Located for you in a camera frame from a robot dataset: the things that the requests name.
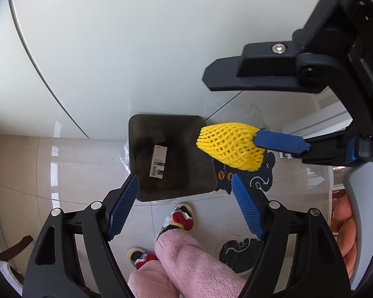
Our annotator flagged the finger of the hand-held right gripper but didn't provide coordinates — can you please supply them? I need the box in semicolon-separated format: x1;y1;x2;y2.
203;29;345;94
253;123;361;166

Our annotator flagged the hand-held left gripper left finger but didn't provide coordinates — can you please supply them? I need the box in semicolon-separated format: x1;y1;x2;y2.
22;174;140;298

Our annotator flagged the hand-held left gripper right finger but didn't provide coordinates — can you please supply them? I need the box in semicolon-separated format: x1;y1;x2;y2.
232;173;352;298

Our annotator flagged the yellow foam fruit net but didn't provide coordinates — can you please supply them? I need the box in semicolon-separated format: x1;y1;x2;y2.
196;122;266;172

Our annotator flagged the dark square trash bin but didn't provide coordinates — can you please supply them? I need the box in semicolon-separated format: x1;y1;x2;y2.
127;114;216;202

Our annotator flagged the person's right hand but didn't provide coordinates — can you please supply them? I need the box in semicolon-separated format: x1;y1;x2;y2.
331;197;358;278

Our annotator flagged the black cat floor mat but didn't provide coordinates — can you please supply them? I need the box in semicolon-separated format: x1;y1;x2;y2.
213;150;274;197
216;235;263;277

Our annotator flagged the colourful patterned slipper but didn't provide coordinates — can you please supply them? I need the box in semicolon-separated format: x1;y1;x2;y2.
127;247;159;270
156;203;195;243

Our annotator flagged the white barcode label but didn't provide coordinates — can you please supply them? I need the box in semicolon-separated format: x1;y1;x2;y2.
150;144;168;180

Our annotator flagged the person's pink pant leg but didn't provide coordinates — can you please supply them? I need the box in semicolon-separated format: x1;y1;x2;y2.
155;231;247;298
127;258;178;298

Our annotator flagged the white door frame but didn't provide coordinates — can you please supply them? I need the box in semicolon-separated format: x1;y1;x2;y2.
281;101;353;160

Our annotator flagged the white slipper with brown strap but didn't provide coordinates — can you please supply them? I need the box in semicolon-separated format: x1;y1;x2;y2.
0;236;33;289

